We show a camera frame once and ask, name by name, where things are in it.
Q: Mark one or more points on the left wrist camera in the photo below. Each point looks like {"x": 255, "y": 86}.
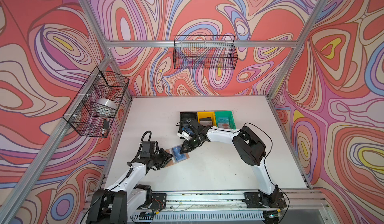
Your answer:
{"x": 149, "y": 149}

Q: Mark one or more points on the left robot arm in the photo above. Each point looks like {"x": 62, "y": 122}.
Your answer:
{"x": 117, "y": 203}

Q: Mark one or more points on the left wire basket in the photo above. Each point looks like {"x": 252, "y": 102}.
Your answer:
{"x": 84, "y": 115}

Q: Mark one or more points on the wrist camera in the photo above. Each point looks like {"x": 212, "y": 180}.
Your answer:
{"x": 149, "y": 149}
{"x": 183, "y": 134}

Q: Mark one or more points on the aluminium front rail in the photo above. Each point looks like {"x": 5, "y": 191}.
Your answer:
{"x": 306, "y": 206}

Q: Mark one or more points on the tan leather card holder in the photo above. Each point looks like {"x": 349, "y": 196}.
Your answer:
{"x": 172, "y": 161}

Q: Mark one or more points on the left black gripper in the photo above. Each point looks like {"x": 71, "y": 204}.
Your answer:
{"x": 165, "y": 158}

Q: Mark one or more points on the green plastic bin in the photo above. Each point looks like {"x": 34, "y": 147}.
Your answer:
{"x": 225, "y": 120}

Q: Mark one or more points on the back wire basket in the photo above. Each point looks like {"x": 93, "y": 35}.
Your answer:
{"x": 205, "y": 52}

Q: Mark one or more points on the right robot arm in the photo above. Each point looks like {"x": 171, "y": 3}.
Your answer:
{"x": 251, "y": 149}

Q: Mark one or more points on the blue VIP credit card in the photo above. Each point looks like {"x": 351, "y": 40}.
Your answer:
{"x": 177, "y": 156}

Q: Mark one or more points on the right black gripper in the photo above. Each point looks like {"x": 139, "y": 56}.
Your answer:
{"x": 187, "y": 146}

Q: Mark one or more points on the black plastic bin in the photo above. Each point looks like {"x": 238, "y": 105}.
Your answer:
{"x": 186, "y": 118}

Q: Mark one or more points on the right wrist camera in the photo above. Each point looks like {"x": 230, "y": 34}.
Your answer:
{"x": 183, "y": 134}

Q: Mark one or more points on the wire basket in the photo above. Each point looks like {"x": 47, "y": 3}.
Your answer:
{"x": 205, "y": 52}
{"x": 84, "y": 115}

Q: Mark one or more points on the small black box in basket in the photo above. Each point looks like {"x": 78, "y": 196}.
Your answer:
{"x": 106, "y": 124}

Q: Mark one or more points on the yellow plastic bin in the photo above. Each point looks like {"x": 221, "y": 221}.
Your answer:
{"x": 207, "y": 118}

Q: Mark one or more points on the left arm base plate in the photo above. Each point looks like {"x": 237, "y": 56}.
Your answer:
{"x": 156, "y": 202}

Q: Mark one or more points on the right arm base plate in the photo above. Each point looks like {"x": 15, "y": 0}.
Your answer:
{"x": 261, "y": 200}

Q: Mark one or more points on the silver tape roll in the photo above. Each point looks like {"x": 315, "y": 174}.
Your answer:
{"x": 107, "y": 103}

